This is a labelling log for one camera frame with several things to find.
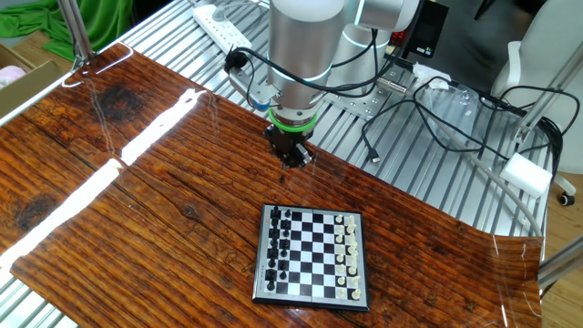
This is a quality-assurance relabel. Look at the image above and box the bright green cloth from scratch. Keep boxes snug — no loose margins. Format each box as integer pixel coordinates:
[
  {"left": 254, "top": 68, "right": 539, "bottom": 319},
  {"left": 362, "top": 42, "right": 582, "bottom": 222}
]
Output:
[{"left": 0, "top": 0, "right": 135, "bottom": 63}]

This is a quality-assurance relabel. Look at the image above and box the black white magnetic chessboard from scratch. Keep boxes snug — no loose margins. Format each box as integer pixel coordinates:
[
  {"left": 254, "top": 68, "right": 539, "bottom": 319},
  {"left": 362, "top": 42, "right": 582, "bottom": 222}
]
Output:
[{"left": 251, "top": 203, "right": 371, "bottom": 313}]

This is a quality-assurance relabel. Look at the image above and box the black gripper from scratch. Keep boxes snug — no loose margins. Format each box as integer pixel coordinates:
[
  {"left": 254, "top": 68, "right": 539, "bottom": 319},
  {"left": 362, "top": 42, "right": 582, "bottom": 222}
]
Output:
[{"left": 264, "top": 127, "right": 316, "bottom": 169}]

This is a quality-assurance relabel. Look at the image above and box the white power strip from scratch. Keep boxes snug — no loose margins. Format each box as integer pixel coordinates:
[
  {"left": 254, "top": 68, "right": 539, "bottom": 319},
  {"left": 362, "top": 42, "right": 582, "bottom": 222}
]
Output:
[{"left": 191, "top": 4, "right": 253, "bottom": 55}]

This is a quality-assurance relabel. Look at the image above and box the white adapter block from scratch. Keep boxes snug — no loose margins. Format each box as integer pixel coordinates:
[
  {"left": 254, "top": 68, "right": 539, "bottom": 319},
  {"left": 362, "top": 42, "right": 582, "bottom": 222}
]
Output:
[{"left": 498, "top": 151, "right": 554, "bottom": 199}]

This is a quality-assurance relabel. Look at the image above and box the grey hose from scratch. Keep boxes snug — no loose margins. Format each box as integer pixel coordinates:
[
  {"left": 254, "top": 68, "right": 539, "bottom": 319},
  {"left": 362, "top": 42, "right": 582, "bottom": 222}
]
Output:
[{"left": 427, "top": 116, "right": 544, "bottom": 238}]

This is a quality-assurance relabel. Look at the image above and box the brown cardboard box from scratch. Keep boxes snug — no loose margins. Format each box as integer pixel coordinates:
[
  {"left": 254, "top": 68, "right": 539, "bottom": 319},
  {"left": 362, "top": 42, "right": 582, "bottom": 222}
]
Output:
[{"left": 0, "top": 42, "right": 64, "bottom": 120}]

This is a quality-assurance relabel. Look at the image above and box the clear plastic sheet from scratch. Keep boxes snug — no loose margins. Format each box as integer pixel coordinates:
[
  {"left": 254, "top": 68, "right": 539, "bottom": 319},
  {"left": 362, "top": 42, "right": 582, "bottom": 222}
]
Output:
[{"left": 412, "top": 81, "right": 506, "bottom": 138}]

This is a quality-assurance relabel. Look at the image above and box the silver robot mounting plate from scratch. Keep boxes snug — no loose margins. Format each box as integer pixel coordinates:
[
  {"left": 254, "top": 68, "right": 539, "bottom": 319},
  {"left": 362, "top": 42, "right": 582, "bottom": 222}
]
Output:
[{"left": 325, "top": 67, "right": 414, "bottom": 122}]

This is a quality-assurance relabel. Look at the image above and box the black red digit display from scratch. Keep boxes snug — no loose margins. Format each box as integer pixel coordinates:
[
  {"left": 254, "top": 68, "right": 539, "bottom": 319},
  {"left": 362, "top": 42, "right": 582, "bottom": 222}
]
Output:
[{"left": 389, "top": 0, "right": 450, "bottom": 59}]

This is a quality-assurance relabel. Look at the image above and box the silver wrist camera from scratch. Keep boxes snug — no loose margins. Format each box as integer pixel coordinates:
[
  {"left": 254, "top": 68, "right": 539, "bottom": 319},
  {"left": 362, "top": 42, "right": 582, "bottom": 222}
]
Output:
[{"left": 227, "top": 66, "right": 280, "bottom": 113}]

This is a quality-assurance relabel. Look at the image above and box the black cable bundle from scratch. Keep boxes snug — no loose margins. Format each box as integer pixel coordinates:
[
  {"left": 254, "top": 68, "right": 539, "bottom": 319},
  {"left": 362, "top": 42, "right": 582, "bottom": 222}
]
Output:
[{"left": 473, "top": 84, "right": 582, "bottom": 183}]

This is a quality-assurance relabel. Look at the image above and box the silver cylindrical connector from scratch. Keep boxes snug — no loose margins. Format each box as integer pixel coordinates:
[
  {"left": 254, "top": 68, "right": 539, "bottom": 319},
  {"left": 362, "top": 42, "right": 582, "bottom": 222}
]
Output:
[{"left": 375, "top": 76, "right": 408, "bottom": 96}]

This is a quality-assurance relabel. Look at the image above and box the white crumpled paper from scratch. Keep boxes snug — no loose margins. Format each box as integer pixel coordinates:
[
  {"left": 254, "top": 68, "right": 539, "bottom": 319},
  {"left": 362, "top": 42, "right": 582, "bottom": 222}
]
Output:
[{"left": 411, "top": 61, "right": 453, "bottom": 91}]

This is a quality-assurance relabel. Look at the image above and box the pink soft item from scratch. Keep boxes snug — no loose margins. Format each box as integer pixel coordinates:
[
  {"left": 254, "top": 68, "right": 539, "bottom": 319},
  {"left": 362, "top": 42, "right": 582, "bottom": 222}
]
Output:
[{"left": 0, "top": 65, "right": 27, "bottom": 90}]

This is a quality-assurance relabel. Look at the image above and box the wood grain table mat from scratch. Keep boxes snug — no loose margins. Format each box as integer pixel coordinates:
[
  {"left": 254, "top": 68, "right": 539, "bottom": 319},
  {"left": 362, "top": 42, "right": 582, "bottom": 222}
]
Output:
[{"left": 0, "top": 41, "right": 547, "bottom": 328}]

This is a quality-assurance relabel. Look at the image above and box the aluminium frame post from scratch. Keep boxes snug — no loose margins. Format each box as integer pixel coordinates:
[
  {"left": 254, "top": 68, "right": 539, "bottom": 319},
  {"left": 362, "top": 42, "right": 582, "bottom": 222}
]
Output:
[
  {"left": 537, "top": 234, "right": 583, "bottom": 291},
  {"left": 56, "top": 0, "right": 97, "bottom": 70},
  {"left": 513, "top": 39, "right": 583, "bottom": 145}
]

